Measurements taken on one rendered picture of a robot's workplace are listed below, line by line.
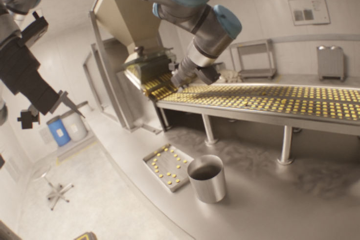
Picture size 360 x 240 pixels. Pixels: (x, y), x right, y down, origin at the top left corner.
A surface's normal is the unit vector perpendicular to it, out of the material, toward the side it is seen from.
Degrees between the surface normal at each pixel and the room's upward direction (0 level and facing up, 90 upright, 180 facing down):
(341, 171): 0
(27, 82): 107
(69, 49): 90
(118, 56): 90
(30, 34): 97
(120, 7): 118
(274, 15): 90
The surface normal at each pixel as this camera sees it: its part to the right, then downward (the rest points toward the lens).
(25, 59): 0.91, -0.24
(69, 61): 0.65, 0.07
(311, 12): -0.71, 0.43
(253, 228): -0.28, -0.90
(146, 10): 0.70, 0.49
